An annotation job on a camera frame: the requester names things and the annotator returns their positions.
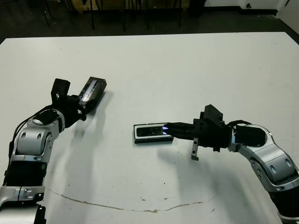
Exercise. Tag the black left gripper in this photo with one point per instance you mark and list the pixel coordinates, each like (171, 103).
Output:
(70, 109)

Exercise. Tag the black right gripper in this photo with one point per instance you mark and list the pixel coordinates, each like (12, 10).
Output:
(215, 135)

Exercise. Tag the black box lid silver stripe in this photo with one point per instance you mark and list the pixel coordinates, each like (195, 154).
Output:
(90, 89)

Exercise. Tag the black slim camera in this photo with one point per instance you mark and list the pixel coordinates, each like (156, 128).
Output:
(149, 131)

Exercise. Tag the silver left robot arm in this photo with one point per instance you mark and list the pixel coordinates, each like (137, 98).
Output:
(32, 140)

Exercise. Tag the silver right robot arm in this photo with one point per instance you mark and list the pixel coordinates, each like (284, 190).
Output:
(268, 158)

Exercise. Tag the black box base white insert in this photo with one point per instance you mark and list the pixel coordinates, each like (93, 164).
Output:
(151, 141)

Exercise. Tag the black metal chair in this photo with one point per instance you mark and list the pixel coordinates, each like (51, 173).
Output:
(164, 1)
(106, 1)

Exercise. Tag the black waste bin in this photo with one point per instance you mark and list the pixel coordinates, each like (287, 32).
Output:
(197, 7)

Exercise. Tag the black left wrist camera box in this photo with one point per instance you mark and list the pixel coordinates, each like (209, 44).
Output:
(59, 89)

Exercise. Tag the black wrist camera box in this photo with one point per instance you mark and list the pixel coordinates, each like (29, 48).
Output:
(213, 114)
(59, 89)

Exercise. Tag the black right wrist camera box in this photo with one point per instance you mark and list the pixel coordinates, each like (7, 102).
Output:
(213, 114)

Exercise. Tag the black round wall socket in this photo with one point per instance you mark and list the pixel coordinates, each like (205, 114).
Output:
(248, 5)

